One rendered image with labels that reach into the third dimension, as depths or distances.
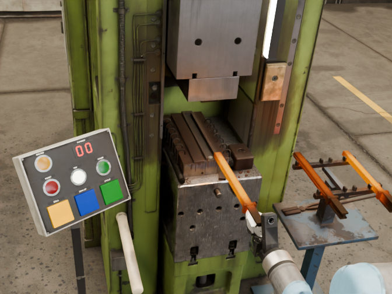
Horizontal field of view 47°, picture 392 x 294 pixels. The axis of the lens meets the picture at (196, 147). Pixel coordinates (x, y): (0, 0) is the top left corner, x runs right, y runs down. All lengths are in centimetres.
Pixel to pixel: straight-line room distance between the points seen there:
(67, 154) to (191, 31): 61
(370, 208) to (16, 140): 283
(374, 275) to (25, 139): 343
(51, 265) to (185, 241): 103
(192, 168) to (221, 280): 76
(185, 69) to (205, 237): 81
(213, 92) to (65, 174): 62
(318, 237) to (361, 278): 124
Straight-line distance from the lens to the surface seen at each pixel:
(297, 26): 194
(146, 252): 235
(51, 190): 159
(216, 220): 204
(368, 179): 206
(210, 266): 225
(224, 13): 163
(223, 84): 173
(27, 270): 284
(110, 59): 174
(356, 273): 88
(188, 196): 190
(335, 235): 214
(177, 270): 220
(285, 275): 135
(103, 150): 166
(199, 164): 189
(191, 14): 159
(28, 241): 301
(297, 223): 214
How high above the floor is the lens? 205
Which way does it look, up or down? 32 degrees down
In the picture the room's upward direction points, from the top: 5 degrees clockwise
